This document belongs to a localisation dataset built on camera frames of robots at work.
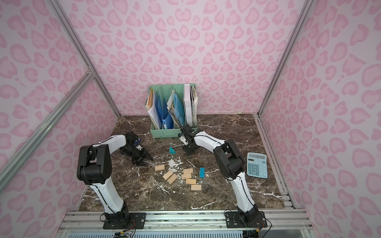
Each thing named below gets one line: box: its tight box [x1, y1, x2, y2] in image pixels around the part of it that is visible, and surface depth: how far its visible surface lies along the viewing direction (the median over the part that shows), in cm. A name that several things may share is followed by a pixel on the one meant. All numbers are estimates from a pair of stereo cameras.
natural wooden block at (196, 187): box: [190, 184, 202, 191], surface depth 86 cm
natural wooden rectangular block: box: [154, 164, 166, 172], surface depth 92 cm
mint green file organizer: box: [143, 83, 198, 138], surface depth 102 cm
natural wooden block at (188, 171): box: [183, 168, 193, 175], surface depth 92 cm
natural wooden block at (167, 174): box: [162, 170, 174, 180], surface depth 90 cm
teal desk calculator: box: [246, 152, 268, 179], surface depth 91 cm
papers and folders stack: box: [143, 84, 199, 130], surface depth 100 cm
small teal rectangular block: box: [199, 167, 205, 179], surface depth 91 cm
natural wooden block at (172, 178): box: [166, 173, 178, 185], surface depth 88 cm
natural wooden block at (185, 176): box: [181, 173, 192, 180], surface depth 90 cm
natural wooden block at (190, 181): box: [185, 178, 197, 184], surface depth 87 cm
